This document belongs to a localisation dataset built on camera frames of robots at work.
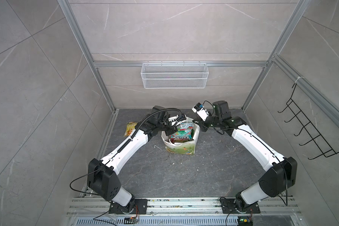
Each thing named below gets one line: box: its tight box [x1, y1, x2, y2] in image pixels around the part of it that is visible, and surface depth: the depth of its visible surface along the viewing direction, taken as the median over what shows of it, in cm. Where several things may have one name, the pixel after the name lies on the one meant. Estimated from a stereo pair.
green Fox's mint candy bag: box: [169, 122, 194, 144], surface depth 83 cm
